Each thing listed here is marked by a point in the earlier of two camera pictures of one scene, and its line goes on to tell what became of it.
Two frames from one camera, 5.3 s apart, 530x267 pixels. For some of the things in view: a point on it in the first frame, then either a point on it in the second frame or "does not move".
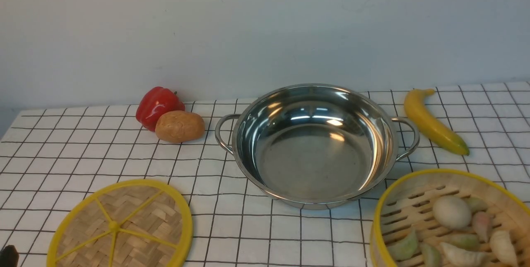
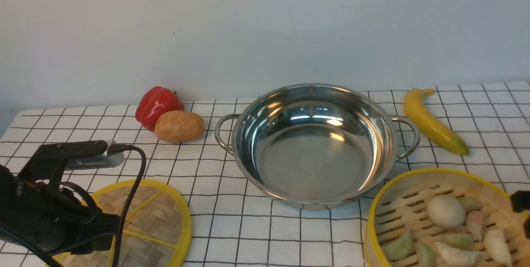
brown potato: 179,126 does not move
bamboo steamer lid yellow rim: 135,223 does not move
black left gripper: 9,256 -> 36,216
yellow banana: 436,130 does not move
